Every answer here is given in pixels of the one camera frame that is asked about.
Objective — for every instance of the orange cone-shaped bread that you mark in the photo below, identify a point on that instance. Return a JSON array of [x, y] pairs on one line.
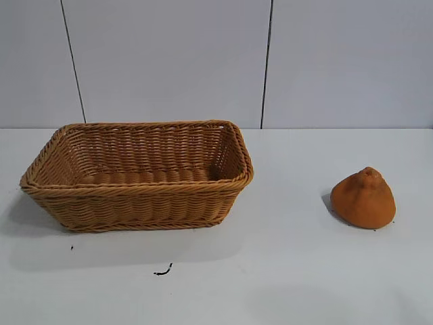
[[363, 199]]

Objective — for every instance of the woven tan wicker basket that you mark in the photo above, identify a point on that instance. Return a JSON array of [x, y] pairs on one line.
[[135, 206]]

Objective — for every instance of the small black curved scrap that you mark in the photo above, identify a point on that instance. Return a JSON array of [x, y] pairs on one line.
[[164, 271]]

